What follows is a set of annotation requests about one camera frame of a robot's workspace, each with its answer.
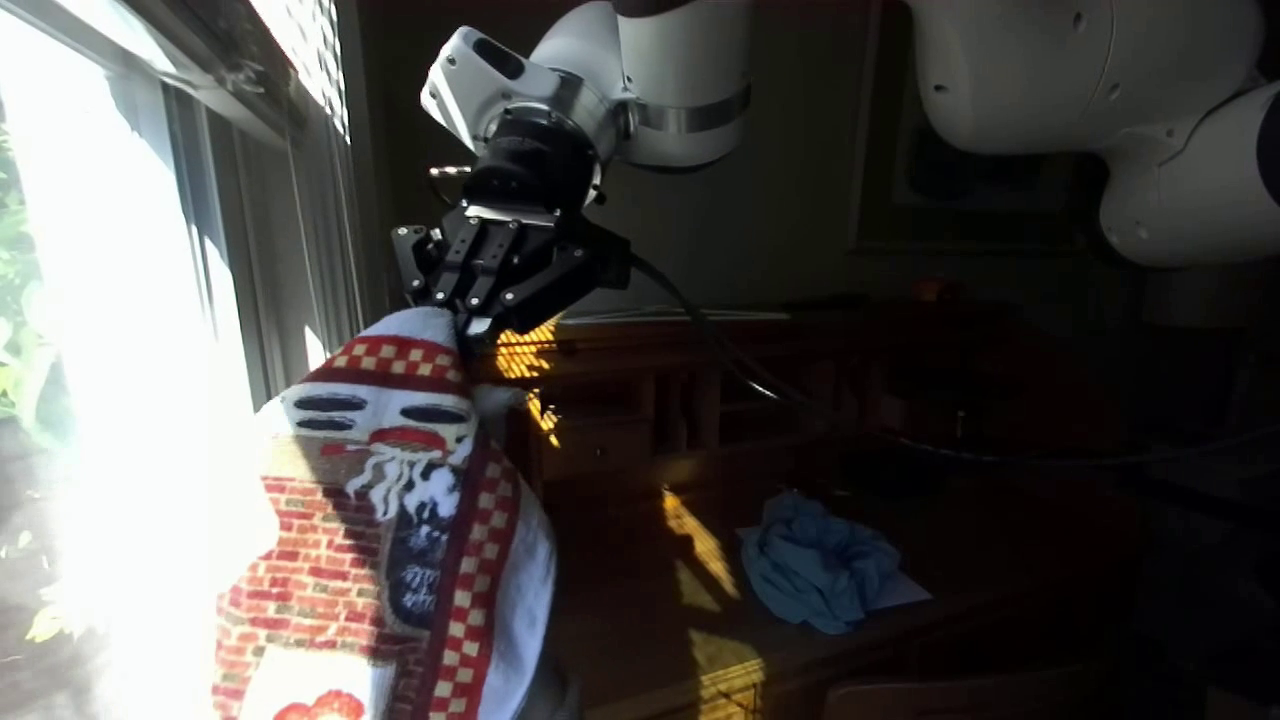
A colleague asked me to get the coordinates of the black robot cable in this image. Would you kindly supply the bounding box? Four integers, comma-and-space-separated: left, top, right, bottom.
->
621, 248, 792, 412

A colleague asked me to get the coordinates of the white and red towel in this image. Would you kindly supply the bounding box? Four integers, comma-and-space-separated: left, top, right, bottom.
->
207, 305, 570, 720

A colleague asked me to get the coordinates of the green tree foliage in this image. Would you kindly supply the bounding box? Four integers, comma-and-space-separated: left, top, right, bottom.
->
0, 132, 85, 646

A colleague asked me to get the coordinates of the wooden desk with hutch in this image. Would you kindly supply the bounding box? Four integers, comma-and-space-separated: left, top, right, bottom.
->
491, 291, 1155, 720

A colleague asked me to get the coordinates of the window with frame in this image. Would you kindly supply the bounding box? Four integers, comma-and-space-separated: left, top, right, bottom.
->
0, 0, 405, 720

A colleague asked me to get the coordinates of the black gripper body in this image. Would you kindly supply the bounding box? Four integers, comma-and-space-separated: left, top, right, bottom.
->
431, 107, 604, 291

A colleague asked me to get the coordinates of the blue cloth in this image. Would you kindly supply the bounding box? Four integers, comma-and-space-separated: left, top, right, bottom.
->
732, 483, 938, 639

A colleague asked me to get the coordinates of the window blind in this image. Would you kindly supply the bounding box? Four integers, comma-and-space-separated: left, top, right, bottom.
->
245, 0, 360, 147

